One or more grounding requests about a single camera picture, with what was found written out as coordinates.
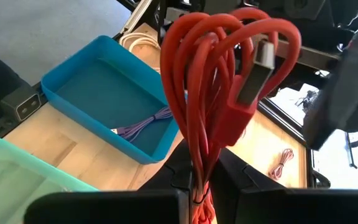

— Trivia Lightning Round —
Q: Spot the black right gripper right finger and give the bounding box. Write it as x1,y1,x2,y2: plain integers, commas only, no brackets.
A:
211,147,358,224

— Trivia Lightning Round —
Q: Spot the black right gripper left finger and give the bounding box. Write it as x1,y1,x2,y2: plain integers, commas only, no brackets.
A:
23,139,195,224

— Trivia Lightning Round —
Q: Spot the pink USB cable bundle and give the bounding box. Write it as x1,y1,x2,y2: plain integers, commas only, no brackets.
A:
268,148,295,181

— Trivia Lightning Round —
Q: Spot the purple USB cable bundle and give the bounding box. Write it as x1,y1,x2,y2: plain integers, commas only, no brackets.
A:
110,106,173,142

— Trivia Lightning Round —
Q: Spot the red USB cable bundle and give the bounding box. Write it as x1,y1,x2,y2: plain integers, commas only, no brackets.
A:
159,6,303,224

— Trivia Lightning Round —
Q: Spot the white USB cable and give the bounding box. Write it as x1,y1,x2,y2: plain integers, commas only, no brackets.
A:
119,32,162,74

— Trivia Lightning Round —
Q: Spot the teal translucent plastic bin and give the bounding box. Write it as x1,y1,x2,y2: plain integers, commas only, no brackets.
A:
0,138,99,224

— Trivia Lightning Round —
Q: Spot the blue plastic bin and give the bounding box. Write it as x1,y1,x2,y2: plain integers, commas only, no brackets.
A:
40,35,188,165

